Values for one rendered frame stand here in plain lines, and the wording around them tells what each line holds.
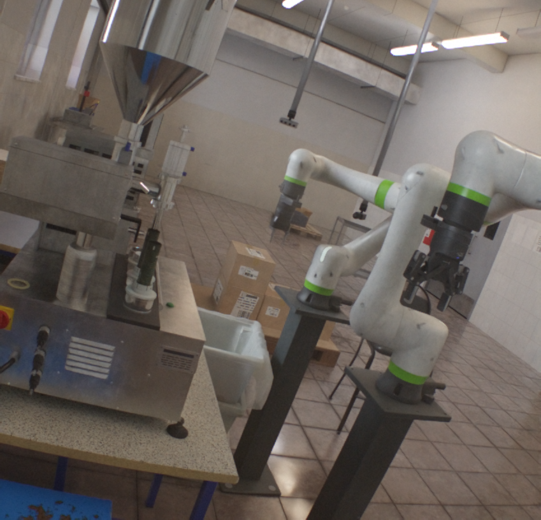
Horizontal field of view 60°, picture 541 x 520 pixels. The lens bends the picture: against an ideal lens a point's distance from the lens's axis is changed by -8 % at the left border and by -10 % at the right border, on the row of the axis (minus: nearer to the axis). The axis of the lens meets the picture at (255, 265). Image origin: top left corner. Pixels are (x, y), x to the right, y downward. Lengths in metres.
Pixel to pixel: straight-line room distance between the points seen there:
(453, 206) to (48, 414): 0.98
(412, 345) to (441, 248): 0.52
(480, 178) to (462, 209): 0.07
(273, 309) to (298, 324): 1.87
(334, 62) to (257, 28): 1.75
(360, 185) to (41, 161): 1.28
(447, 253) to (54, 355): 0.85
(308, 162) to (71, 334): 1.20
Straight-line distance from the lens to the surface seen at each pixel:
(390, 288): 1.43
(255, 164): 11.75
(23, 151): 1.08
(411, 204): 1.40
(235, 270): 3.78
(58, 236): 1.43
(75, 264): 1.10
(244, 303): 3.86
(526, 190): 1.03
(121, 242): 1.41
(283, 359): 2.14
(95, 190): 1.07
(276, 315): 3.96
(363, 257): 2.16
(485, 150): 0.99
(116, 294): 1.22
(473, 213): 1.00
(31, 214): 1.09
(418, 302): 3.40
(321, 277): 2.03
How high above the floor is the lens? 1.47
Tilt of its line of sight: 13 degrees down
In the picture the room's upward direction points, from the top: 19 degrees clockwise
